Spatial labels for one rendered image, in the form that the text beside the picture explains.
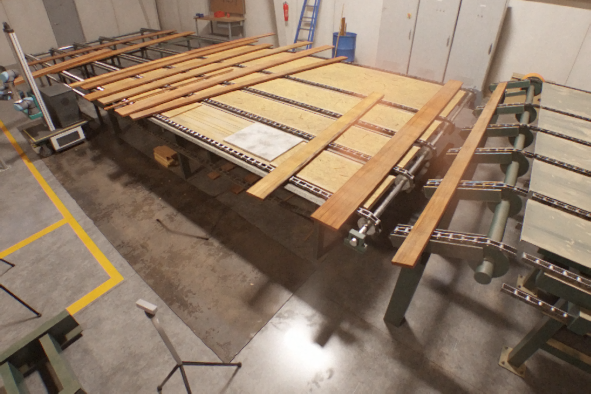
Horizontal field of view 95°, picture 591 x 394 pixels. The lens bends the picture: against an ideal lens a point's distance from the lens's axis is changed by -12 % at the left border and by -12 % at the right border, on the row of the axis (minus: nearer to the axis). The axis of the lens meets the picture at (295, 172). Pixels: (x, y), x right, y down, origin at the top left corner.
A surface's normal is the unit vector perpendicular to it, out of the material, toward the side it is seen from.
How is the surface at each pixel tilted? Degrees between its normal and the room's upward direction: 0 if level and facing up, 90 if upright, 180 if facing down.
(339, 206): 0
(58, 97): 90
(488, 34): 90
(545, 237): 0
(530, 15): 87
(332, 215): 0
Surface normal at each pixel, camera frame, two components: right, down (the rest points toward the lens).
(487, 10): -0.62, 0.45
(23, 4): 0.79, 0.28
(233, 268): 0.00, -0.82
